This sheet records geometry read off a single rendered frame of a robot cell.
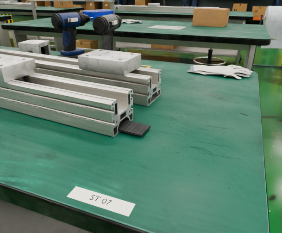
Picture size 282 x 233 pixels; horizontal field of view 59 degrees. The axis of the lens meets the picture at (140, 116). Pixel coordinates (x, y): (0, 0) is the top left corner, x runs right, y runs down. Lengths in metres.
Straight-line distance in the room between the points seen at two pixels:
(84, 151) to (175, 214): 0.24
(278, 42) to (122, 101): 3.72
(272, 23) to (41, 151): 3.81
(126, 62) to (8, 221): 0.85
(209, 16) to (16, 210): 2.18
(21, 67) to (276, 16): 3.69
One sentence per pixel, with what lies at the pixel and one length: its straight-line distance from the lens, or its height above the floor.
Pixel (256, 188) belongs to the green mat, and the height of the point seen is 0.78.
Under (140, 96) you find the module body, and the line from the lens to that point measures 0.72.
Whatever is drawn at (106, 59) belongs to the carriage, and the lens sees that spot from 0.74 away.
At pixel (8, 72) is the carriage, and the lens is 0.75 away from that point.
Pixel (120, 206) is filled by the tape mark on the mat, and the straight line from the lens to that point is 0.41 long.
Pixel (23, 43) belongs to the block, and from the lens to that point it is 1.26.
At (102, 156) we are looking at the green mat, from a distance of 0.52.
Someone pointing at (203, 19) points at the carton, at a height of 0.84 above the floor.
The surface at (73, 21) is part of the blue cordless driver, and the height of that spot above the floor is 0.96.
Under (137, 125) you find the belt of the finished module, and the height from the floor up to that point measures 0.79.
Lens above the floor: 1.08
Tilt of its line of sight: 27 degrees down
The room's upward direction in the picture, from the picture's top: straight up
